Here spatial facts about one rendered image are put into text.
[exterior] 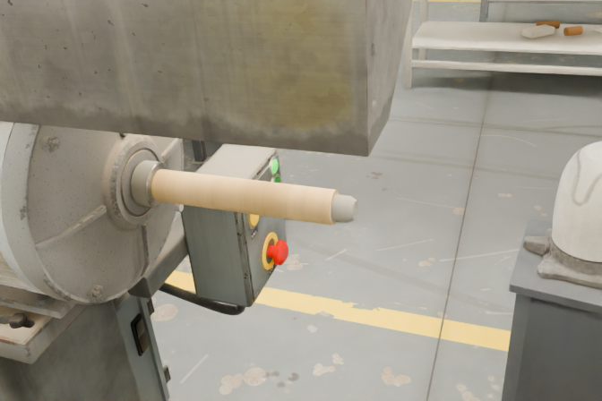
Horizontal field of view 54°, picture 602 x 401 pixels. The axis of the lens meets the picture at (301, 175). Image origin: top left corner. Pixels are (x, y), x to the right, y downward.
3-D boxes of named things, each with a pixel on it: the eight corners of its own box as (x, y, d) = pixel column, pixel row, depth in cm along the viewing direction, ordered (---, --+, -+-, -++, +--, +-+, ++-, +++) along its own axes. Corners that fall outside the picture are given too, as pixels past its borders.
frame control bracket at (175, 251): (127, 294, 83) (122, 273, 81) (193, 222, 98) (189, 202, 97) (151, 300, 82) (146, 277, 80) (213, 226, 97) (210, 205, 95)
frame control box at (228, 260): (108, 332, 97) (69, 197, 84) (175, 255, 114) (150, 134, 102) (245, 362, 89) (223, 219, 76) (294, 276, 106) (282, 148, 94)
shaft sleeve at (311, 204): (172, 185, 61) (158, 208, 59) (163, 162, 59) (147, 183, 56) (340, 207, 55) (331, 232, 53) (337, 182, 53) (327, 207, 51)
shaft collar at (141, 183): (160, 183, 62) (139, 215, 59) (147, 150, 59) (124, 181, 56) (176, 185, 62) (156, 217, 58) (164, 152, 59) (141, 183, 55)
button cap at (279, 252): (260, 267, 94) (257, 246, 92) (269, 252, 97) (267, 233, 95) (281, 270, 93) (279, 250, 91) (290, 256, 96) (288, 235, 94)
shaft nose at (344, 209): (339, 207, 54) (332, 226, 53) (337, 188, 53) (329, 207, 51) (360, 209, 54) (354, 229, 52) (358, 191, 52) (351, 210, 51)
